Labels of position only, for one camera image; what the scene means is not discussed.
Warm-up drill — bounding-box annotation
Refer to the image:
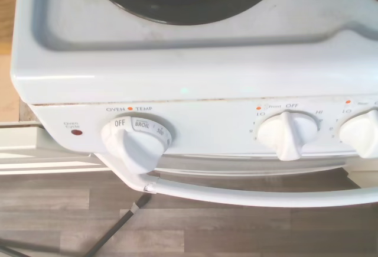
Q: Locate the white electric stove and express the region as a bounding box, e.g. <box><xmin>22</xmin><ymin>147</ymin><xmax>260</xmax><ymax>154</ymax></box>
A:
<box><xmin>10</xmin><ymin>0</ymin><xmax>378</xmax><ymax>207</ymax></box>

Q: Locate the white oven temperature knob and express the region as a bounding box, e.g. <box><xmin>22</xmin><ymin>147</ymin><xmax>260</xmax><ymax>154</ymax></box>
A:
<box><xmin>100</xmin><ymin>117</ymin><xmax>175</xmax><ymax>174</ymax></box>

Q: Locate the white burner control knob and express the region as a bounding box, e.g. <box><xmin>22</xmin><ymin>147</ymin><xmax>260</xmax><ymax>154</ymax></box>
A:
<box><xmin>338</xmin><ymin>109</ymin><xmax>378</xmax><ymax>160</ymax></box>
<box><xmin>256</xmin><ymin>111</ymin><xmax>321</xmax><ymax>162</ymax></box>

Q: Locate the white kitchen cabinet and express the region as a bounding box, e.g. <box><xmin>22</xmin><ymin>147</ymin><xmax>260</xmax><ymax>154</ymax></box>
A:
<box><xmin>0</xmin><ymin>103</ymin><xmax>112</xmax><ymax>175</ymax></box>

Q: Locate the white oven door handle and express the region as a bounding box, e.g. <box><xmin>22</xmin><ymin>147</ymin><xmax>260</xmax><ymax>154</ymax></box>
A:
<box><xmin>97</xmin><ymin>150</ymin><xmax>378</xmax><ymax>209</ymax></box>

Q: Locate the black floor cable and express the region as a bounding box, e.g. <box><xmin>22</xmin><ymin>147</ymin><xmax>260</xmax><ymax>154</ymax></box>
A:
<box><xmin>0</xmin><ymin>193</ymin><xmax>151</xmax><ymax>257</ymax></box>

